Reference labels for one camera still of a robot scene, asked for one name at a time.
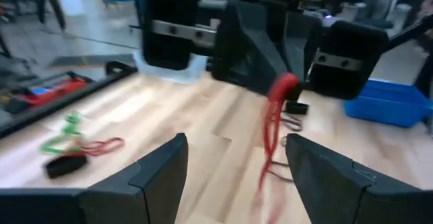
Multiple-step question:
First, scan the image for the clear plastic bin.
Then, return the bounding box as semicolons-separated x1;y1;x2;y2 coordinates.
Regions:
133;50;212;85

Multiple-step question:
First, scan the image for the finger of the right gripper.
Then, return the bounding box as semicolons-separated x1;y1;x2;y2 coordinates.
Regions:
212;0;300;97
283;12;323;83

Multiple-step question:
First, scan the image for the red portable power station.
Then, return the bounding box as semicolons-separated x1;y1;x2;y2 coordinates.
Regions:
6;76;92;114

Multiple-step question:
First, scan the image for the blue plastic basket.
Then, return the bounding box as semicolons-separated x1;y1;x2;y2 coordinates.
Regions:
344;78;433;129

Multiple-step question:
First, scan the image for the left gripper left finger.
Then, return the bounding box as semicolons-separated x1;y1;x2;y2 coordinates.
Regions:
0;132;189;224

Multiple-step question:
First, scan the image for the thin brown rubber band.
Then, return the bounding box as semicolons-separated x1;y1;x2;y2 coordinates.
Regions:
269;112;304;184

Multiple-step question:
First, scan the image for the thin red rubber band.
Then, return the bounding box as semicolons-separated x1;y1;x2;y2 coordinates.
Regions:
250;72;300;224
76;137;126;158

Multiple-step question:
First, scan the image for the black diagonal beam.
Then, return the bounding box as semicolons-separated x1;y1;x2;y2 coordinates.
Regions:
385;13;433;54

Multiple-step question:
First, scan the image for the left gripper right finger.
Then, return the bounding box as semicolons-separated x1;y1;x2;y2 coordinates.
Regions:
286;133;433;224

